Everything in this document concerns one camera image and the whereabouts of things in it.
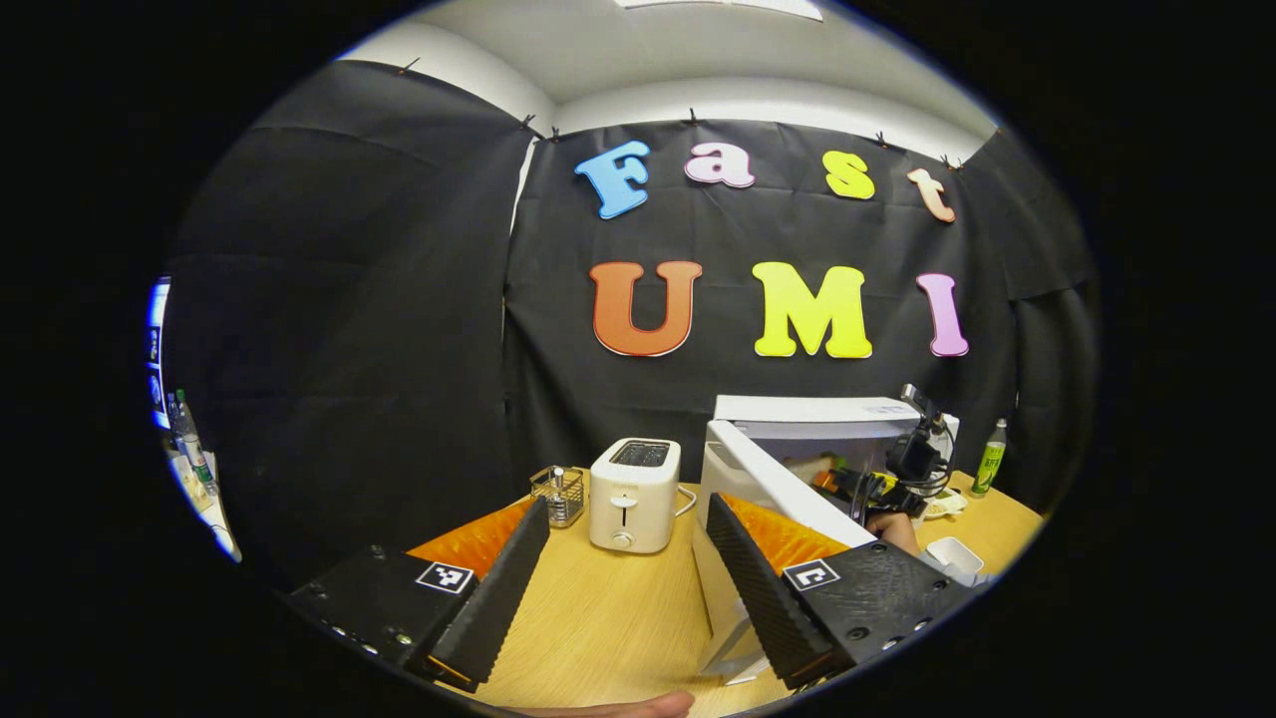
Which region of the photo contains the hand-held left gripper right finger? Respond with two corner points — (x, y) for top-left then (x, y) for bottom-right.
(705, 492), (983, 691)

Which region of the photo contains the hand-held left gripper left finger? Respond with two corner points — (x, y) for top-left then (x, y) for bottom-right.
(284, 498), (552, 696)

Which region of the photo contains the white microwave oven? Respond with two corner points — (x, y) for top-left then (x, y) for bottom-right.
(692, 394), (961, 689)

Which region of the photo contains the green tea bottle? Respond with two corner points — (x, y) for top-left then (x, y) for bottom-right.
(972, 418), (1009, 499)

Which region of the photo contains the white plastic tray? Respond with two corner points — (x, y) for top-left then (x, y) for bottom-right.
(925, 537), (986, 581)

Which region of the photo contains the clear square holder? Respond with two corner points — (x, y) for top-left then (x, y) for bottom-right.
(529, 465), (588, 529)

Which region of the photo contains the white toaster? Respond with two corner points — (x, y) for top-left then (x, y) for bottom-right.
(588, 438), (683, 555)

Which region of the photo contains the black backdrop cloth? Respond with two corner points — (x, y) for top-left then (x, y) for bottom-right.
(159, 60), (1103, 589)

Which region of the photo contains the clear plastic bottle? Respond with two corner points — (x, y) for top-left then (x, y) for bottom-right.
(171, 389), (217, 498)

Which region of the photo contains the long ceiling light panel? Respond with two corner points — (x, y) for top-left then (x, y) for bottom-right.
(611, 0), (825, 23)

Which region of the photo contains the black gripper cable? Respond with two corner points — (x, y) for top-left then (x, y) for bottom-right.
(919, 427), (961, 497)

